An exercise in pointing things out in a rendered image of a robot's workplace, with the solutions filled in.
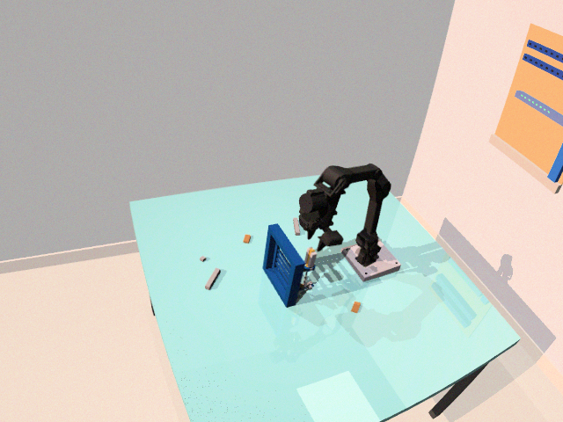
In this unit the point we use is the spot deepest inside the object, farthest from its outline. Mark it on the blue slatted square panel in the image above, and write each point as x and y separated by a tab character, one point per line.
277	242

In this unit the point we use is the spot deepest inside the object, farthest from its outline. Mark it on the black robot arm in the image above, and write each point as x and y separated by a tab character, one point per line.
338	179

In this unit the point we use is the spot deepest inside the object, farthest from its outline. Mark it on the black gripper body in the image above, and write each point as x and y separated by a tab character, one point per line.
330	238

